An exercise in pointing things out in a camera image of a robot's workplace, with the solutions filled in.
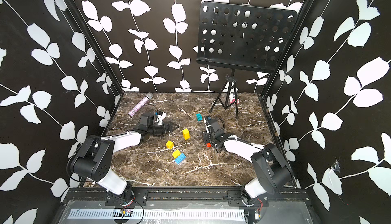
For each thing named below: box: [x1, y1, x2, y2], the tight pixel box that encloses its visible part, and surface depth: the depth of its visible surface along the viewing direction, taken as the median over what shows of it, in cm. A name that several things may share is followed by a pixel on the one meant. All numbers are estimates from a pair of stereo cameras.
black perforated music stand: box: [196, 1, 298, 119], surface depth 65 cm
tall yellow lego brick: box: [182, 127, 190, 140], surface depth 93 cm
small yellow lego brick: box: [165, 140, 175, 150], surface depth 92 cm
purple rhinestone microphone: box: [127, 93, 154, 117], surface depth 113 cm
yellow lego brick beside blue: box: [172, 149, 181, 159], surface depth 89 cm
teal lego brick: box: [196, 113, 204, 122], surface depth 106 cm
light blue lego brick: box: [174, 152, 187, 165], surface depth 87 cm
